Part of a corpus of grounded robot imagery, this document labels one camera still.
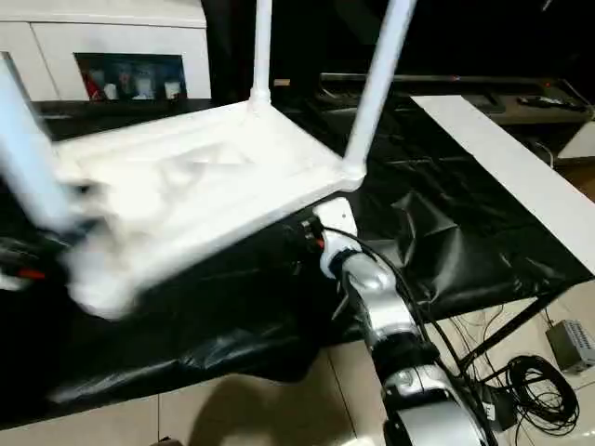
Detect white plastic table leg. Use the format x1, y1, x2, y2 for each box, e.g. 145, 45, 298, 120
342, 0, 417, 187
0, 50, 89, 243
249, 0, 275, 112

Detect white plastic table top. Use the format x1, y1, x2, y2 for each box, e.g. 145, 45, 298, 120
53, 99, 366, 321

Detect black table mat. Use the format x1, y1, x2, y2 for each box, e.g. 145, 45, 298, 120
0, 92, 595, 419

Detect long black pole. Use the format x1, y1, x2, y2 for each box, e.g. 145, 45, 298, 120
320, 72, 573, 87

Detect black fabric covered furniture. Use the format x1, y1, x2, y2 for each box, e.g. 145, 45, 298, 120
204, 0, 595, 78

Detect white flat board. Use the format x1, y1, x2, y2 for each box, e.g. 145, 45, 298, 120
411, 95, 595, 280

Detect black tripod leg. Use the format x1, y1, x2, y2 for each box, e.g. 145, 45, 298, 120
457, 281, 575, 373

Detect white glass-door cabinet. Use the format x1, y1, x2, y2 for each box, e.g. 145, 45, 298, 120
0, 8, 213, 102

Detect black flat gadget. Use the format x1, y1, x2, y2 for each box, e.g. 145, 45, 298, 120
516, 96, 583, 109

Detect white angled panel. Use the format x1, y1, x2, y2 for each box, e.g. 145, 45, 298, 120
556, 121, 595, 162

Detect grey metal floor box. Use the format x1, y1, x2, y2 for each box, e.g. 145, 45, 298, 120
544, 319, 595, 373

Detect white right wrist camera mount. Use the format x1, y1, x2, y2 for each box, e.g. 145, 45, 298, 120
313, 197, 359, 280

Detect thin black floor cables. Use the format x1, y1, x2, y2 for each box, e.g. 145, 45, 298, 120
441, 306, 512, 373

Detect black coiled cables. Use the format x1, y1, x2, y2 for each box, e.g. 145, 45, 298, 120
506, 354, 581, 426

